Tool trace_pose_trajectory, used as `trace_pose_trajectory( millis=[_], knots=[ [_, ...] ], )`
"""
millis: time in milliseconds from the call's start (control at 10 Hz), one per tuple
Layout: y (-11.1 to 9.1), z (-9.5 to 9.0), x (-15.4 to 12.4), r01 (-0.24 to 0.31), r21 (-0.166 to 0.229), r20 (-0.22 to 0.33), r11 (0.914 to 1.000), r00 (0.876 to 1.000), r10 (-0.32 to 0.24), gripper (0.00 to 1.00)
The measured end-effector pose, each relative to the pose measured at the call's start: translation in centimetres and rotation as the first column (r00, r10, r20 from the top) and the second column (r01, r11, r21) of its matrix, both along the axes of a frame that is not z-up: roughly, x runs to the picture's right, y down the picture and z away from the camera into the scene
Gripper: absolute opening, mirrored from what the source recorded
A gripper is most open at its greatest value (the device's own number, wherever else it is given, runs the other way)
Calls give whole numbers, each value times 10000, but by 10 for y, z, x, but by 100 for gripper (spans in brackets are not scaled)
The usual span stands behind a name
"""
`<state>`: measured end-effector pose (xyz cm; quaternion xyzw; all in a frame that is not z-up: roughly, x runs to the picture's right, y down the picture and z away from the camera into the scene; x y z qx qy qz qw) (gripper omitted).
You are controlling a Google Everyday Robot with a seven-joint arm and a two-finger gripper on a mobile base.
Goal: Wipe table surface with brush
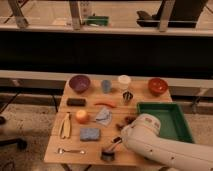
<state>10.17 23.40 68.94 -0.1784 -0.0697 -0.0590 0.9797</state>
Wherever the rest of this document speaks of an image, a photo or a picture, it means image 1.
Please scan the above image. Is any red bowl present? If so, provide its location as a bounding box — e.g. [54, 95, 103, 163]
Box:
[148, 78, 168, 96]

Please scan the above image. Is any white cup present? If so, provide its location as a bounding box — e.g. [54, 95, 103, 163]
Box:
[118, 75, 131, 90]

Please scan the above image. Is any light blue cloth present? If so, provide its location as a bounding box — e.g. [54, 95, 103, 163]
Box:
[95, 107, 112, 126]

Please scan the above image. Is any blue cup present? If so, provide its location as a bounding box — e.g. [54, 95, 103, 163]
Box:
[101, 80, 111, 94]

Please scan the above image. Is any green box on shelf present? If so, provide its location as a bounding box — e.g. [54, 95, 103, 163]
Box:
[86, 16, 109, 26]

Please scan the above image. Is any orange apple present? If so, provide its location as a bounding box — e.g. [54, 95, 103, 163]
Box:
[75, 110, 90, 124]

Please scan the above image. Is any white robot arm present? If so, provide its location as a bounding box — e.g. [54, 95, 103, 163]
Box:
[121, 113, 213, 171]

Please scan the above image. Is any green tray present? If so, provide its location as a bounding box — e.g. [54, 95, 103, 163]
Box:
[137, 102, 194, 143]

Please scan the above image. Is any black office chair base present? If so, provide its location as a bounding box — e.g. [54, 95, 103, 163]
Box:
[0, 93, 28, 151]

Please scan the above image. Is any black table brush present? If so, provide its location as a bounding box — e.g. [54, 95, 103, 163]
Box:
[101, 137, 122, 162]

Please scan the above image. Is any purple bowl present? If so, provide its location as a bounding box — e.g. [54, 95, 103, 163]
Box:
[69, 75, 91, 93]

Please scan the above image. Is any metal spoon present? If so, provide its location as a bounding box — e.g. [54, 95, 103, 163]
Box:
[57, 148, 86, 154]

